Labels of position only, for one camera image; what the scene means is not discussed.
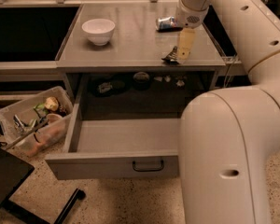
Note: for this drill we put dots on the clear plastic storage bin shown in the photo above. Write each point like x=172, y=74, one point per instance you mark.
x=30, y=126

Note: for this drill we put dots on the black drawer handle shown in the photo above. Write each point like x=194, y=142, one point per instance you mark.
x=147, y=167

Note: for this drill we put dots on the dark round container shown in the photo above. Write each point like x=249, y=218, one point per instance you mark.
x=141, y=81

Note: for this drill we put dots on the grey metal cabinet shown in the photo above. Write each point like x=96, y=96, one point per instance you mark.
x=135, y=46

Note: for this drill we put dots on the grey open top drawer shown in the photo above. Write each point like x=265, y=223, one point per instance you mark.
x=105, y=135

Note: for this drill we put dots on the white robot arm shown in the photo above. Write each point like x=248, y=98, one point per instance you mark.
x=228, y=134

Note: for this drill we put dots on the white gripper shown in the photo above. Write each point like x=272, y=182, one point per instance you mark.
x=188, y=17

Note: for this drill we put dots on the yellow sponge in bin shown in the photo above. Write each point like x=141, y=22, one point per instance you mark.
x=51, y=104

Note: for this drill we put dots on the white ceramic bowl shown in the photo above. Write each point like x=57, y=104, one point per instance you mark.
x=99, y=31

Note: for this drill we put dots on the black chair base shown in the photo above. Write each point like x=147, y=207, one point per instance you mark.
x=31, y=194

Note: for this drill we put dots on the crumpled white paper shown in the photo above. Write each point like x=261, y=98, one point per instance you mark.
x=180, y=83

